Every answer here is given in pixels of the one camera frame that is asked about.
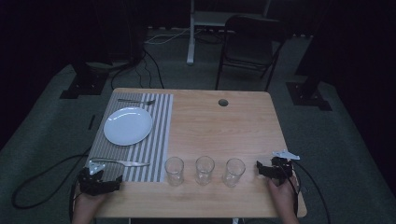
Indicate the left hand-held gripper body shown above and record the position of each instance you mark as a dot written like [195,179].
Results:
[92,182]

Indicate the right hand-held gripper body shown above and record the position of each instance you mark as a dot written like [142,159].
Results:
[282,166]

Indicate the person's left hand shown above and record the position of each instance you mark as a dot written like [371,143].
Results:
[87,200]

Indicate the person's right hand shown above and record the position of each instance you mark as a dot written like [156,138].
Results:
[281,194]

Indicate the silver table knife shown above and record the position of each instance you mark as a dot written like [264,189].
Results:
[124,162]

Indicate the clear drinking glass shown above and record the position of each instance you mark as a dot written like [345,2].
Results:
[174,171]
[205,170]
[234,172]

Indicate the grey striped placemat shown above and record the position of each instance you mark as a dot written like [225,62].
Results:
[146,140]

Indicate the white round plate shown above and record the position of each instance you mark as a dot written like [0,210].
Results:
[128,126]

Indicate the small black floor object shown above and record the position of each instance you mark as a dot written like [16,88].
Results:
[91,122]

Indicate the black stand with base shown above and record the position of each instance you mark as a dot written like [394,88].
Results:
[308,93]
[85,82]

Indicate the silver fork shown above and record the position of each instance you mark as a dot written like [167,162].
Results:
[137,101]

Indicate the black folding chair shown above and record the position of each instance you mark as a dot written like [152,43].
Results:
[249,46]

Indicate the white desk frame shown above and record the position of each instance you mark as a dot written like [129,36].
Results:
[199,21]

